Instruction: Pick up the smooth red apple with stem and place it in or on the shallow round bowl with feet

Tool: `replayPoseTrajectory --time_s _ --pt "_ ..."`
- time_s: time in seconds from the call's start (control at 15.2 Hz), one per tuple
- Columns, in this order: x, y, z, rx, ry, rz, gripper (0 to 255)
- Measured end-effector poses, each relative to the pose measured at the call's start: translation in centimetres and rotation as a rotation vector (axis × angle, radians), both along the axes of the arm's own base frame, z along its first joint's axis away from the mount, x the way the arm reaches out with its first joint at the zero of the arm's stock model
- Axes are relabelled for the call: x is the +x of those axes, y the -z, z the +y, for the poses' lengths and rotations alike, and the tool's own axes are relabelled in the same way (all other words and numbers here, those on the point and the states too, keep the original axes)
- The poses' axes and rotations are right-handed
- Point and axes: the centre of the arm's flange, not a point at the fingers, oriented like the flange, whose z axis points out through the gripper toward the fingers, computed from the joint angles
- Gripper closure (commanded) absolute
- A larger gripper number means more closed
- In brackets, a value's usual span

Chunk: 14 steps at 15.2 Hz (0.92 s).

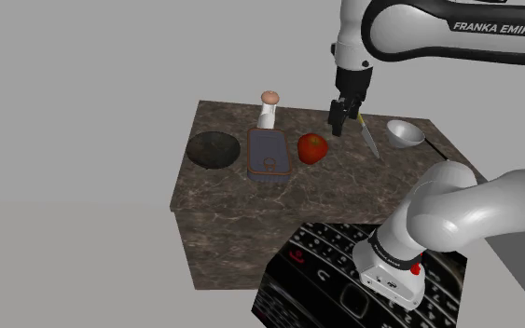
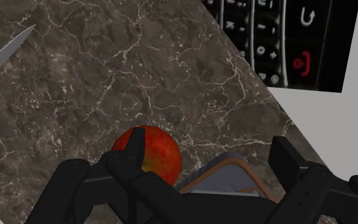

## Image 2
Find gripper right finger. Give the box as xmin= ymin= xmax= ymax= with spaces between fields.
xmin=263 ymin=135 xmax=358 ymax=224

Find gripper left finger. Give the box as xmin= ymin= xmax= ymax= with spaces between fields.
xmin=25 ymin=127 xmax=204 ymax=224

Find red apple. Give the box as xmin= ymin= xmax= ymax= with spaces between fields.
xmin=111 ymin=125 xmax=182 ymax=187

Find grey box with orange trim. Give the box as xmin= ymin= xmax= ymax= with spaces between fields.
xmin=174 ymin=151 xmax=279 ymax=204

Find black keypad phone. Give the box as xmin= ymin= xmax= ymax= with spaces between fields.
xmin=200 ymin=0 xmax=358 ymax=94

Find silver knife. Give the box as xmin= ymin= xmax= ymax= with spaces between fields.
xmin=0 ymin=24 xmax=37 ymax=89

